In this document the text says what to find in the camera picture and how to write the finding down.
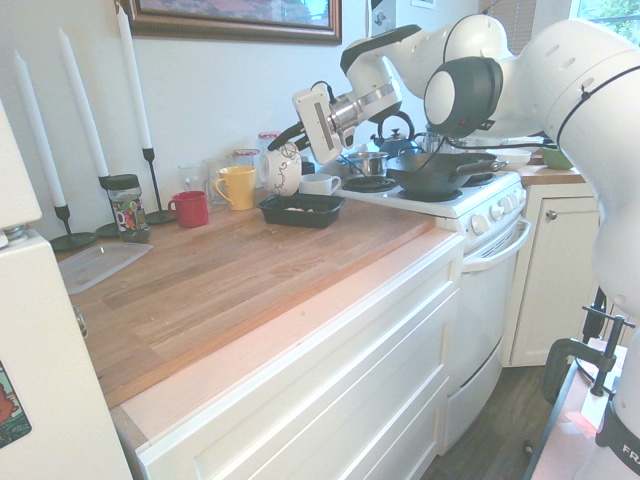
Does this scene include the dark green C-clamp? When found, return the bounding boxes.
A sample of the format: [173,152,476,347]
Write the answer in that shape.
[541,304,637,407]

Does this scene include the large plain white cup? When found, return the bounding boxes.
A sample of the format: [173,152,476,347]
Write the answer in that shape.
[298,173,343,198]

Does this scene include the black plastic food container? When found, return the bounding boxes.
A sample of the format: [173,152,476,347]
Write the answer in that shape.
[256,193,347,230]

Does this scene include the yellow mug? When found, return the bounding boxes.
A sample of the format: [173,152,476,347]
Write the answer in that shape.
[212,165,258,212]

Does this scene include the clear drinking glass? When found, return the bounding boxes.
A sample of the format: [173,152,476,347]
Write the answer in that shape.
[177,163,212,204]
[200,156,229,208]

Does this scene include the white kitchen stove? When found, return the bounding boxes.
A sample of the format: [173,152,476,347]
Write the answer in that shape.
[328,163,534,457]

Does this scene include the red mug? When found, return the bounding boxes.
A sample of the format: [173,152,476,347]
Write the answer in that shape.
[166,190,210,229]

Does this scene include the green bowl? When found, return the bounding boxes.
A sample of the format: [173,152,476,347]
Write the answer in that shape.
[539,145,574,171]

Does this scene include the colourful picture fridge magnet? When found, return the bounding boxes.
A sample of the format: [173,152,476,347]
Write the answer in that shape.
[0,359,33,449]

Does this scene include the stainless steel pot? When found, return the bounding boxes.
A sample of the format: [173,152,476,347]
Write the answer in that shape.
[344,150,391,178]

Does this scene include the tall white taper candle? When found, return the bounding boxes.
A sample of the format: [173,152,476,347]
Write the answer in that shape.
[115,3,154,150]

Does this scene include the white cupboard with knob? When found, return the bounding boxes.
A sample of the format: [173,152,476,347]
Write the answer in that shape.
[501,168,602,369]

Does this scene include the white kitchen drawer cabinet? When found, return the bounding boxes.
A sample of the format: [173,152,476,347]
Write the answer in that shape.
[135,233,467,480]

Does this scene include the spice jar with black lid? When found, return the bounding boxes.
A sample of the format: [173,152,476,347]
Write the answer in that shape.
[98,173,152,245]

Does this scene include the small robot mounting table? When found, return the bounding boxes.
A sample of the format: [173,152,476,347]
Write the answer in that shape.
[521,336,632,480]

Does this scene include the blue kettle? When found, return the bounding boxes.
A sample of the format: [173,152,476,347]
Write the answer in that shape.
[370,110,427,157]

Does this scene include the white refrigerator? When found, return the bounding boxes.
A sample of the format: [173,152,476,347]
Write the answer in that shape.
[0,97,134,480]

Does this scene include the black wok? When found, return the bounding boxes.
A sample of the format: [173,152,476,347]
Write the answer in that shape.
[385,151,509,203]

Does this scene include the shallow white dish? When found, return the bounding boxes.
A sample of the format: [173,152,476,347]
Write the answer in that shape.
[486,147,533,172]

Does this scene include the clear plastic container lid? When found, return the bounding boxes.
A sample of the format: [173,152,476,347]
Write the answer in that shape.
[56,241,155,296]

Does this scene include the framed picture with brown frame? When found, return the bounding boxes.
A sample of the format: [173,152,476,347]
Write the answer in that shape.
[121,0,344,47]

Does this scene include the white bowl with black swirls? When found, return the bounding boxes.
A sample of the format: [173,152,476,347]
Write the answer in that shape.
[258,141,303,197]

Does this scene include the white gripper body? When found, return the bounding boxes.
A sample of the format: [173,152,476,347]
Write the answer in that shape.
[291,83,347,165]

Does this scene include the short white taper candle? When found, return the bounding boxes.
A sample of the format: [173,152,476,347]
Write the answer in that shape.
[12,49,68,208]

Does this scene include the wooden butcher block board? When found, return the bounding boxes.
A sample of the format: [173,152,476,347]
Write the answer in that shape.
[54,186,437,409]

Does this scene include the medium white taper candle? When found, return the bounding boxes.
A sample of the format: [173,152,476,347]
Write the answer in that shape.
[56,27,111,178]

